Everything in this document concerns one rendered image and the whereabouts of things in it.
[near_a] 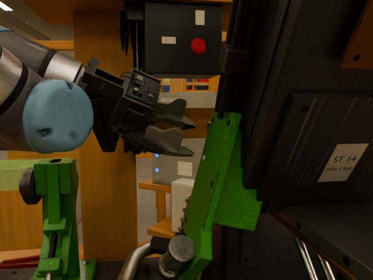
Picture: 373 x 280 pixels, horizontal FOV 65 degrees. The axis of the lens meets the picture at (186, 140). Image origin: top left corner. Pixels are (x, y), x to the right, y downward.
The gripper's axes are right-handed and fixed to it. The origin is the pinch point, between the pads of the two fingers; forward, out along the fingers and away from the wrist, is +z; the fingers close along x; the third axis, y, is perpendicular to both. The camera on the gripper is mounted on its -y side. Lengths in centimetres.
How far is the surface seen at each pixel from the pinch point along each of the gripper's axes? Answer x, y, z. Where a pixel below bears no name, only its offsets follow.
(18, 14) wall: 839, -647, -339
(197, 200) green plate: -11.1, -0.2, 3.0
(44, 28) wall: 825, -642, -252
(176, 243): -18.8, -0.2, 0.0
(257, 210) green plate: -13.5, 6.1, 9.6
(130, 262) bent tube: -14.5, -26.2, 1.6
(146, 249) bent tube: -9.3, -31.0, 6.3
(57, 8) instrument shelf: 29.5, -6.9, -32.1
